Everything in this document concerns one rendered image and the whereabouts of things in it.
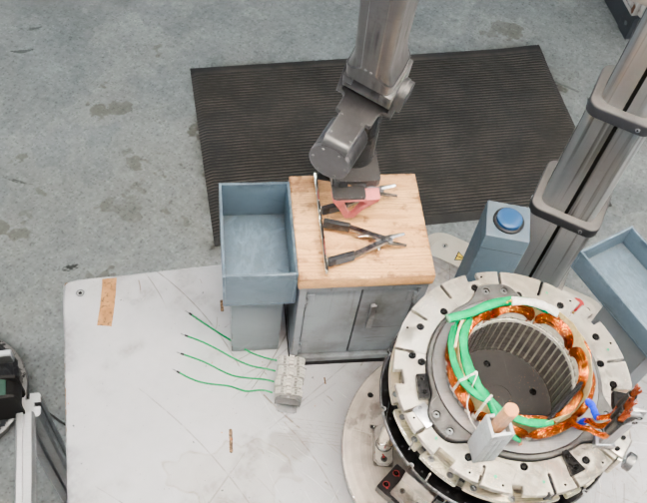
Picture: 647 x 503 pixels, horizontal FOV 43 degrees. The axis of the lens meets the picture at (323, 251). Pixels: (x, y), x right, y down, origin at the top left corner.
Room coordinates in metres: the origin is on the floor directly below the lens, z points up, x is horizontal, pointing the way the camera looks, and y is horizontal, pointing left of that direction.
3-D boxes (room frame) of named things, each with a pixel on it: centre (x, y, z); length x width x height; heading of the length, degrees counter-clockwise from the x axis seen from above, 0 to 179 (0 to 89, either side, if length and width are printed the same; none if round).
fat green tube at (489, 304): (0.56, -0.24, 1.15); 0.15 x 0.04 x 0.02; 104
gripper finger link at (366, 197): (0.74, -0.02, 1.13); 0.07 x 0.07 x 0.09; 15
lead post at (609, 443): (0.43, -0.39, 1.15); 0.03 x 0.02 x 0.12; 96
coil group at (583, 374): (0.51, -0.35, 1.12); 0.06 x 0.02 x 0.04; 14
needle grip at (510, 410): (0.39, -0.23, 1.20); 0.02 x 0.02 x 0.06
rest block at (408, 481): (0.41, -0.20, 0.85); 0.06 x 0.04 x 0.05; 56
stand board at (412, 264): (0.72, -0.05, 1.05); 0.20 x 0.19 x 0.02; 104
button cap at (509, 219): (0.80, -0.28, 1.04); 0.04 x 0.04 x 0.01
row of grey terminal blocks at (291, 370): (0.58, 0.02, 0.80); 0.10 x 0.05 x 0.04; 3
